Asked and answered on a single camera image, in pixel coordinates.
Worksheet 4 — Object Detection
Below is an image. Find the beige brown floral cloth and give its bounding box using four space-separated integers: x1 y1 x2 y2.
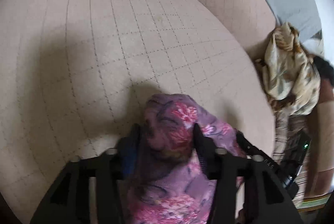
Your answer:
255 22 320 116

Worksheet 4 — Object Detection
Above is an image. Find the purple pink floral garment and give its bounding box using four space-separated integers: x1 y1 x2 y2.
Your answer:
126 93 245 223

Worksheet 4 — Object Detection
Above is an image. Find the striped beige blanket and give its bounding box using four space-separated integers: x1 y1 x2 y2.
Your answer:
272 101 333 211

